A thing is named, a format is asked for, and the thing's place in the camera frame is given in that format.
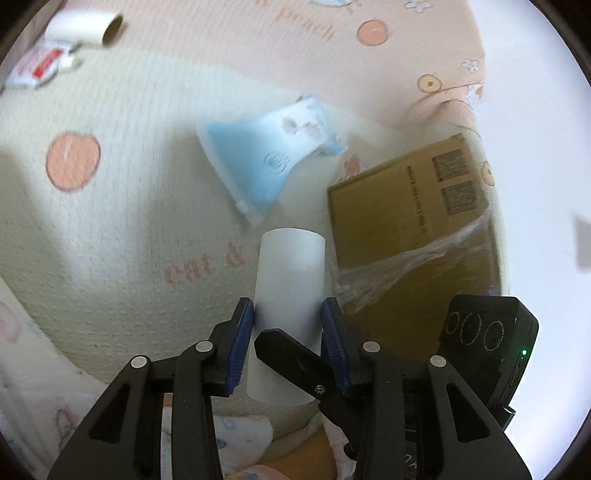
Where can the white cartoon print pajamas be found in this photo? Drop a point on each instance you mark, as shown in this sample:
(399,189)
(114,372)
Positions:
(244,429)

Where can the cream printed pillow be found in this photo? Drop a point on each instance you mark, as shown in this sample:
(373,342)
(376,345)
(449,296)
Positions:
(27,369)

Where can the red and white toothpaste tube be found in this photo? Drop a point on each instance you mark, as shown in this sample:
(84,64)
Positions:
(37,64)

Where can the brown cardboard box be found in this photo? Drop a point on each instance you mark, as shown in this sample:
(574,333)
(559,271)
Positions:
(392,221)

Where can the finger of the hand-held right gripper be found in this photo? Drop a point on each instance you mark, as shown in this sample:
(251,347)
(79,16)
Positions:
(291,360)

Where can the pink cat print blanket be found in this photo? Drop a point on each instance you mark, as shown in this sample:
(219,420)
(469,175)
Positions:
(138,207)

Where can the person's bare leg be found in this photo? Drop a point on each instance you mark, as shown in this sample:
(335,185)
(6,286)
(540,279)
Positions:
(295,452)

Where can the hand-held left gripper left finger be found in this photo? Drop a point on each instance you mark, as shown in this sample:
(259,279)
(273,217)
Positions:
(240,350)

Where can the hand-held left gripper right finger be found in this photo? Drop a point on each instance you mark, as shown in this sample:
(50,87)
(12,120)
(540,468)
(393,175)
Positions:
(334,350)

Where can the white paper tube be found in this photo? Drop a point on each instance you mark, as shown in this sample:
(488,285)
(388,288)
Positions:
(288,267)
(78,25)

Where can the blue and white wipes packet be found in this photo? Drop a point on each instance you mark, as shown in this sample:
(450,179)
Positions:
(258,152)

